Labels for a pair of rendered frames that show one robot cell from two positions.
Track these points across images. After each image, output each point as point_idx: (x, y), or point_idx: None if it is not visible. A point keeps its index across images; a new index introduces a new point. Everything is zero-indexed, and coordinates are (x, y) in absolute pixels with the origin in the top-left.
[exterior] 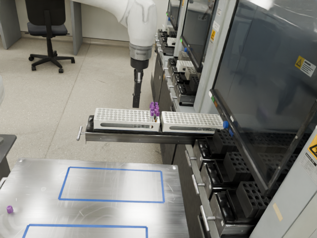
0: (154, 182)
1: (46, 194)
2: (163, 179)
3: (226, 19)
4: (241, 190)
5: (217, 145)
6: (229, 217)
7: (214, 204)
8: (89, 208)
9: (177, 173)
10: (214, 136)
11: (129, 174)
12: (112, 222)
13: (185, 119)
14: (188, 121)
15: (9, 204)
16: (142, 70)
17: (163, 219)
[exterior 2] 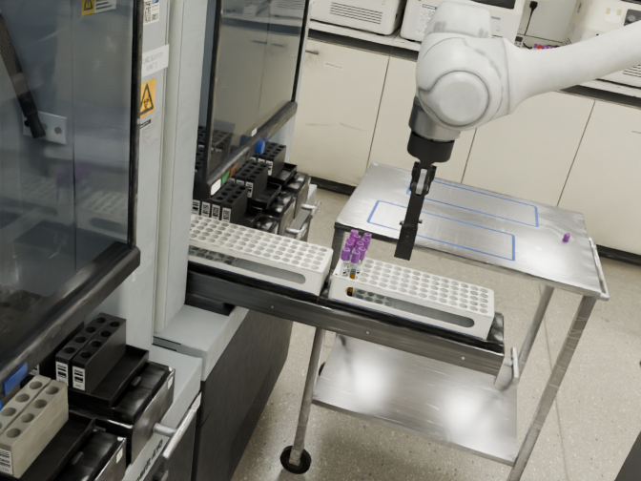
0: (383, 217)
1: (531, 242)
2: (368, 215)
3: (186, 7)
4: (276, 162)
5: (239, 212)
6: (302, 174)
7: (299, 199)
8: (473, 219)
9: (341, 214)
10: (232, 218)
11: (419, 231)
12: (444, 205)
13: (275, 244)
14: (271, 239)
15: (569, 245)
16: (415, 166)
17: (385, 192)
